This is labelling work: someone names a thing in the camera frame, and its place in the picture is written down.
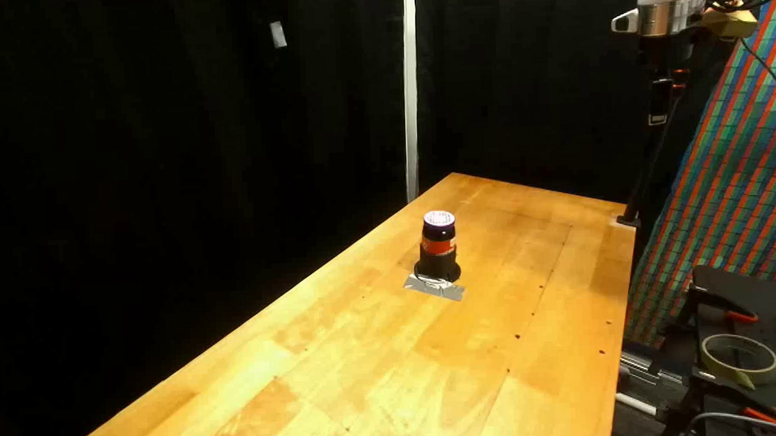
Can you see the white vertical pole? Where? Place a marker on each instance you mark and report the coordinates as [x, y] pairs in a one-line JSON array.
[[411, 94]]

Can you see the black curtain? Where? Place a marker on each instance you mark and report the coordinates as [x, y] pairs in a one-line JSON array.
[[166, 155]]

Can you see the colourful striped patterned panel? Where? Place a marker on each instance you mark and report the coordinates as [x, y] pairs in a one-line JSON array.
[[735, 180]]

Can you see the grey tape patch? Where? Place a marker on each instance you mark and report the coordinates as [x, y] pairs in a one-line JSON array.
[[445, 289]]

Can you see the roll of beige tape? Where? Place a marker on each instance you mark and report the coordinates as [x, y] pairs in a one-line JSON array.
[[722, 364]]

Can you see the dark bottle with red label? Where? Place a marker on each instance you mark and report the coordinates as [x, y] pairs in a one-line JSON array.
[[438, 239]]

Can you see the small grey tag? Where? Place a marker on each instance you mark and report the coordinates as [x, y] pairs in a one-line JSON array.
[[278, 34]]

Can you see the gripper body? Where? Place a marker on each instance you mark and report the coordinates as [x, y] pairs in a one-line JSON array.
[[669, 50]]

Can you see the black elastic band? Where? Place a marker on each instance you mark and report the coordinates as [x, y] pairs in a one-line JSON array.
[[421, 271]]

